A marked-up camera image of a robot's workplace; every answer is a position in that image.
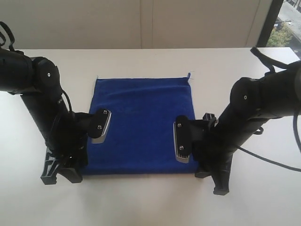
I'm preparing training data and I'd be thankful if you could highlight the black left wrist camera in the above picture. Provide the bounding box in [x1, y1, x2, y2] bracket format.
[87, 108, 111, 144]

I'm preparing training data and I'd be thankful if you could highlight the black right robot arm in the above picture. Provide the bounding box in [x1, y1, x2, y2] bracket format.
[191, 61, 301, 195]

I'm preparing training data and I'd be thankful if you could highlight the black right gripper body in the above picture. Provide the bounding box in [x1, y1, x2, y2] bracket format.
[190, 113, 235, 170]

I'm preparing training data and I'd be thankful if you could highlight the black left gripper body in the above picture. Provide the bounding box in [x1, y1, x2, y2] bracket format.
[45, 112, 91, 167]

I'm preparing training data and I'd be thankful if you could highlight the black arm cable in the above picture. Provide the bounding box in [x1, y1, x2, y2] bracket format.
[0, 21, 73, 132]
[237, 47, 301, 172]

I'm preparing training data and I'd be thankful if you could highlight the blue microfibre towel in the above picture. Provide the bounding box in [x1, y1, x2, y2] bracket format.
[81, 76, 198, 176]

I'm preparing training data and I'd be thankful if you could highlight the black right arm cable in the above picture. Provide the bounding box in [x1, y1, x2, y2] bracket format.
[237, 47, 301, 172]

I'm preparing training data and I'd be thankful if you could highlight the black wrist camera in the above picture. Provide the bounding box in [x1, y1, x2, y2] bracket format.
[173, 115, 192, 164]
[87, 108, 111, 144]

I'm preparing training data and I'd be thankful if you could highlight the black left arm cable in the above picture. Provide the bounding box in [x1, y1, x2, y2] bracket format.
[0, 21, 73, 132]

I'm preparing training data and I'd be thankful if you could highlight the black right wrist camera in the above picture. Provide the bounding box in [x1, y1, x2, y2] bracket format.
[173, 115, 192, 164]

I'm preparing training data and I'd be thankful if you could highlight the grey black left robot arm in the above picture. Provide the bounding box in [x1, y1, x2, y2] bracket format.
[0, 49, 93, 185]

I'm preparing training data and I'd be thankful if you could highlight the dark window frame post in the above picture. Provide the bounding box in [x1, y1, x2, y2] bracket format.
[256, 0, 284, 48]

